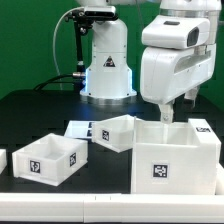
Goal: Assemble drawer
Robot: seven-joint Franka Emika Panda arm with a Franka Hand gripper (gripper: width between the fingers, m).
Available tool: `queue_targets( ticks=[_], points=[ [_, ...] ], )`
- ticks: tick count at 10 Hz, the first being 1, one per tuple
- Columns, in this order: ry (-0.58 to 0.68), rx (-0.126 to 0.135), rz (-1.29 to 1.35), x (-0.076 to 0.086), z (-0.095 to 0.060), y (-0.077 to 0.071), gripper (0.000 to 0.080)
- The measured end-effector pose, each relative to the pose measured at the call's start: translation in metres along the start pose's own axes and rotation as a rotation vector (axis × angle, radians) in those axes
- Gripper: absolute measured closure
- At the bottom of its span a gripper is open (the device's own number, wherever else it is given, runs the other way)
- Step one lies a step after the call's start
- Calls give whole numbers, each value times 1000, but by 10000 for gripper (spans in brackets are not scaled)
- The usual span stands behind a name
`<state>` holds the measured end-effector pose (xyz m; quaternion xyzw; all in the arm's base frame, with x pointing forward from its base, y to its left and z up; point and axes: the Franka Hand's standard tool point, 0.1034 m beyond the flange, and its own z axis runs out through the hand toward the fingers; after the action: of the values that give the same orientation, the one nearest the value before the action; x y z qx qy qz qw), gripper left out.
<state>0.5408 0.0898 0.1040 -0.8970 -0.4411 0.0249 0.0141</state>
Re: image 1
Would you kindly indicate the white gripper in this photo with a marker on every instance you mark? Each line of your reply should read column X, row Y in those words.
column 169, row 73

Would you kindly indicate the white drawer cabinet box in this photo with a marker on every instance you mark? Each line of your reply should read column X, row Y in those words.
column 177, row 158

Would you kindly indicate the white drawer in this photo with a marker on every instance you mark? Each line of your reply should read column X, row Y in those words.
column 115, row 133
column 51, row 159

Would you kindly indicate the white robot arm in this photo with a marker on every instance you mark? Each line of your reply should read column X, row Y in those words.
column 180, row 25

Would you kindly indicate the white flat tag board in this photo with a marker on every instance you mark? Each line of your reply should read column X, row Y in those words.
column 79, row 129

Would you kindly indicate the white block left edge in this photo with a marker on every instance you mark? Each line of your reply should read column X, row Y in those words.
column 3, row 160

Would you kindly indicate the black camera on stand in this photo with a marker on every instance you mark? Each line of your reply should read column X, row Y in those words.
column 83, row 20

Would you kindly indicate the white front rail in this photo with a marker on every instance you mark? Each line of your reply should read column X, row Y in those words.
column 123, row 208

